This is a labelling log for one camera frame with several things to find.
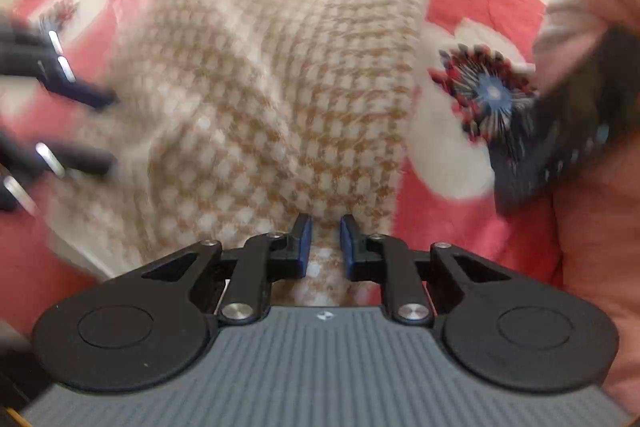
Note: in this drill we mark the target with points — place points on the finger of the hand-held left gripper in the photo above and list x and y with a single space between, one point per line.
85 94
80 163

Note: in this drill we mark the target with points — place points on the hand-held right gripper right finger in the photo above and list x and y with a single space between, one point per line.
348 249

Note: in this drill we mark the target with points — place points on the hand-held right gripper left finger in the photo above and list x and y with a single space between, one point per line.
301 247

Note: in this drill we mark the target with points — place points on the beige houndstooth knit sweater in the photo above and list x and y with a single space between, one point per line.
250 82

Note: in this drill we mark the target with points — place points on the red floral blanket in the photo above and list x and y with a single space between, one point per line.
450 237

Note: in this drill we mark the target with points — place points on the black smartphone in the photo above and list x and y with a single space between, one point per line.
550 132

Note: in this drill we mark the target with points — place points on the pink quilt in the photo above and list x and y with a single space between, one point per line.
600 257

